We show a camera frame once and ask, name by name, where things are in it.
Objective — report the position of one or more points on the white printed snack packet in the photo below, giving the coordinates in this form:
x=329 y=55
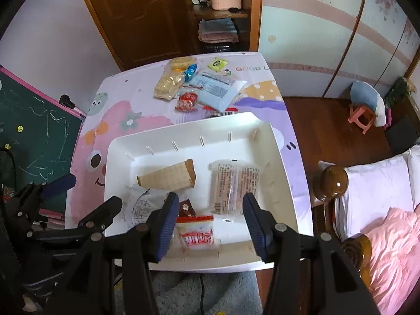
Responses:
x=231 y=181

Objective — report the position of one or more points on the cartoon printed tablecloth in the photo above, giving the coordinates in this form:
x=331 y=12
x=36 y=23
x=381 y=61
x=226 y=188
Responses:
x=125 y=104

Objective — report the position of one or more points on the white blue wrapper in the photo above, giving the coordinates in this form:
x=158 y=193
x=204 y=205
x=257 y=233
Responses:
x=141 y=203

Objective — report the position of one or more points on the white pillow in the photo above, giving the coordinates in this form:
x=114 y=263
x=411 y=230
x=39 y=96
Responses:
x=371 y=191

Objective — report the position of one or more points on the wooden bed post knob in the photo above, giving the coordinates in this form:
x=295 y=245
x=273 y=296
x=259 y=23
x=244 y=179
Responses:
x=332 y=182

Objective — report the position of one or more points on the small red snack packet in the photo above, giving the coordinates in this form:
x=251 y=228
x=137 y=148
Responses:
x=187 y=102

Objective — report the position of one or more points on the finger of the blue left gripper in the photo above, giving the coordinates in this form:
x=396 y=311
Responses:
x=58 y=186
x=102 y=217

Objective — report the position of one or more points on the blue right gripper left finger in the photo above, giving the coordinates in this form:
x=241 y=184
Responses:
x=164 y=225

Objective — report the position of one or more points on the brown wooden door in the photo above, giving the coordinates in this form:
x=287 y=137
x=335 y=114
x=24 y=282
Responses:
x=139 y=32

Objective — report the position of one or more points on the small blue candy wrapper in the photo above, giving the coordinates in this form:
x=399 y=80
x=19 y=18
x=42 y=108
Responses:
x=189 y=72

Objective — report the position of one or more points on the stack of folded cloths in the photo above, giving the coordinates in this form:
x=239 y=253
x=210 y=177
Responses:
x=217 y=31

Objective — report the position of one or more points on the clear bag yellow puffs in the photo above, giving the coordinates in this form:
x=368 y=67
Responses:
x=169 y=84

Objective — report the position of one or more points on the pastel wardrobe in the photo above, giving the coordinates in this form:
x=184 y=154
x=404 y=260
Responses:
x=317 y=48

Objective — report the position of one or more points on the long cracker pack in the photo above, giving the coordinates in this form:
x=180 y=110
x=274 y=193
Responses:
x=172 y=178

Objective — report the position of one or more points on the blue white cushion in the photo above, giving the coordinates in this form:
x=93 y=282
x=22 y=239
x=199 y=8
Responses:
x=363 y=94

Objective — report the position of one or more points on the white red cookies packet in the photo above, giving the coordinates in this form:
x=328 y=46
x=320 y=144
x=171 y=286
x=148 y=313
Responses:
x=196 y=232

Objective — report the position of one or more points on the pink plastic stool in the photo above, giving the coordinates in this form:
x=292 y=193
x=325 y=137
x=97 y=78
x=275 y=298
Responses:
x=362 y=116

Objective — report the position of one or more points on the light blue snack bag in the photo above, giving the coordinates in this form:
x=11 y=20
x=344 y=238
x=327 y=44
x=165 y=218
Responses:
x=216 y=90

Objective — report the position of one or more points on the wooden shelf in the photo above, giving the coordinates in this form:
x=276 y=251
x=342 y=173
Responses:
x=247 y=21

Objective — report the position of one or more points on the pink blanket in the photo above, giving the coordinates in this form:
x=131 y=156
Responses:
x=393 y=268

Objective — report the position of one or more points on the white plastic tray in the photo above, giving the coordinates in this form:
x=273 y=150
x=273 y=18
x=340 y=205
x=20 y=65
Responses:
x=263 y=137

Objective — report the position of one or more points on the yellow snack bag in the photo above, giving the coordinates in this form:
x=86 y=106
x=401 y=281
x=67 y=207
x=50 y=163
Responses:
x=181 y=64

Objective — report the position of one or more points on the dark red chocolate packet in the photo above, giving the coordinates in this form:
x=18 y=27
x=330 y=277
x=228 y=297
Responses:
x=186 y=209

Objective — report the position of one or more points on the green chalkboard pink frame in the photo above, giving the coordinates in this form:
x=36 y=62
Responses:
x=39 y=133

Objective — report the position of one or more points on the green yellow small packet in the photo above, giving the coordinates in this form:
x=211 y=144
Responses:
x=217 y=64

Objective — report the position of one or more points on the dark snack with barcode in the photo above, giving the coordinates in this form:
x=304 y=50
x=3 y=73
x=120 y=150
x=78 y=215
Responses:
x=220 y=112

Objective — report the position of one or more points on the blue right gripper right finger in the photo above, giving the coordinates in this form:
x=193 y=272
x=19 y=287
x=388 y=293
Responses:
x=260 y=226

